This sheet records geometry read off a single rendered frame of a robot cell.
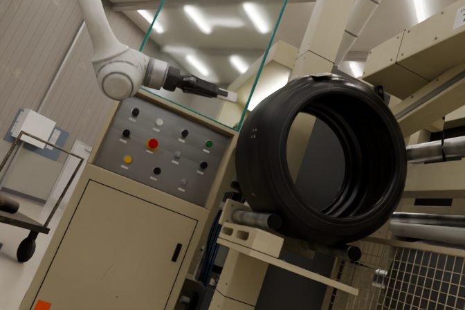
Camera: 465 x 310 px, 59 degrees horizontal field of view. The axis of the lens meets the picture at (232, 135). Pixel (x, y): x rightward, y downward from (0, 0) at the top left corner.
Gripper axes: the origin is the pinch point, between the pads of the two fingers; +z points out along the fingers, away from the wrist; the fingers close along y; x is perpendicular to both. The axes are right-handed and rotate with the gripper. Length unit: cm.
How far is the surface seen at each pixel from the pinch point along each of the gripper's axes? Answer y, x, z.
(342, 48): 70, -68, 75
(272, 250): -10.9, 43.6, 20.6
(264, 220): -8.2, 35.9, 17.5
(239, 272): 26, 55, 25
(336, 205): 15, 24, 54
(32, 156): 1181, -26, -256
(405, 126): 11, -13, 76
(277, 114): -11.0, 4.5, 14.1
